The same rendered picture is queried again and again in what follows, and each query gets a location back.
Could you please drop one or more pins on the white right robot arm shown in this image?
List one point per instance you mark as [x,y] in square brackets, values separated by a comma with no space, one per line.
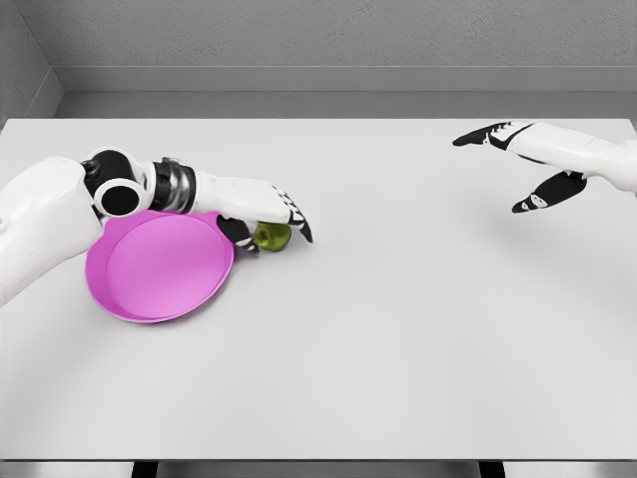
[614,157]

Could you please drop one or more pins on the green apple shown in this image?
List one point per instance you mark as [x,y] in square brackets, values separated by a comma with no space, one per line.
[273,237]

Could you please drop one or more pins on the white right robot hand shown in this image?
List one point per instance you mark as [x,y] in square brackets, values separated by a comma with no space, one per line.
[542,144]

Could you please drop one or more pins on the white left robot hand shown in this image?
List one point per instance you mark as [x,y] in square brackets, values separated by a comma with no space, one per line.
[259,201]

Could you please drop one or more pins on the pink round plate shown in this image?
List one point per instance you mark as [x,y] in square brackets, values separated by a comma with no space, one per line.
[159,269]

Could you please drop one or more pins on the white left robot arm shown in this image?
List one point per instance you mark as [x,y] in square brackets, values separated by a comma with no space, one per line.
[45,199]

